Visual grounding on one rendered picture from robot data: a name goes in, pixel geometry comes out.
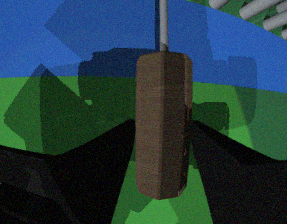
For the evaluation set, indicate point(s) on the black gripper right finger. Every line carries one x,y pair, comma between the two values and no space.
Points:
242,186

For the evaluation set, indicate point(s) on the blue tape strip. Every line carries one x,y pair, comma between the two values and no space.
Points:
107,37

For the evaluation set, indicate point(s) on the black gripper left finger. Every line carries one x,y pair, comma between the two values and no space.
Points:
85,181

